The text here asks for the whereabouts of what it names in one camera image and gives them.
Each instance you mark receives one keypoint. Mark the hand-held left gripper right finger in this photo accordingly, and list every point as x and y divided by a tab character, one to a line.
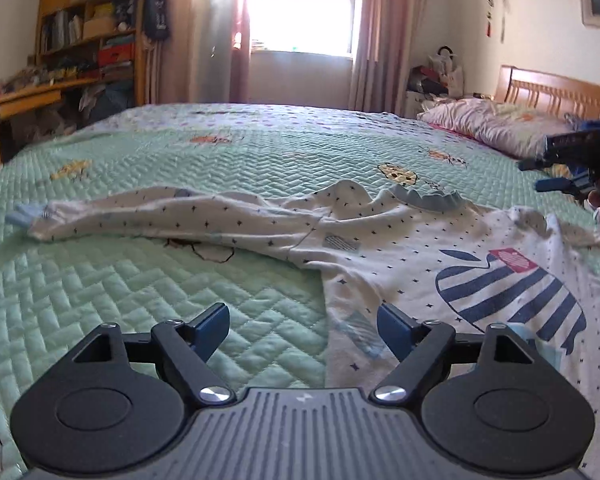
395	330

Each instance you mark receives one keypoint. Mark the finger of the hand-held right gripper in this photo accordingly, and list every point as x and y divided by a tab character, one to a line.
536	163
567	185

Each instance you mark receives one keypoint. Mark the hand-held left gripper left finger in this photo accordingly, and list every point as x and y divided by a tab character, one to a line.
212	327

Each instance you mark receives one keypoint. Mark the white star-print shirt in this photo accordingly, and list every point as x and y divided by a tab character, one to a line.
405	255

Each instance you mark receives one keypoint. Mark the pink patterned pillow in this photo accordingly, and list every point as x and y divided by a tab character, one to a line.
495	125

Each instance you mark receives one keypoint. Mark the wooden headboard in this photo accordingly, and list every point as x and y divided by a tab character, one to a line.
555	90

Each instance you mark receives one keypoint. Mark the green quilted bee bedspread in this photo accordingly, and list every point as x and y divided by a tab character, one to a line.
130	270

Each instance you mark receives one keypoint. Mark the pile of bags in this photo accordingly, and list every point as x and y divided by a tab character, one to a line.
435	77

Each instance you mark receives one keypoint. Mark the pink curtain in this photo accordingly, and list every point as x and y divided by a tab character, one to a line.
205	35
390	35

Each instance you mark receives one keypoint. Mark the bright window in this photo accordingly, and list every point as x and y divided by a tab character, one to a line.
300	5

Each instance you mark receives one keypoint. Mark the wooden desk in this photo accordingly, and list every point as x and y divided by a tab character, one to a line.
25	105

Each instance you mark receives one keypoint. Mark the navy hanging bag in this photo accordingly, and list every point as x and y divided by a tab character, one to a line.
156	12

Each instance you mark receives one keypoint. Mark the wooden bookshelf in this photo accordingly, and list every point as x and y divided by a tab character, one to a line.
90	25

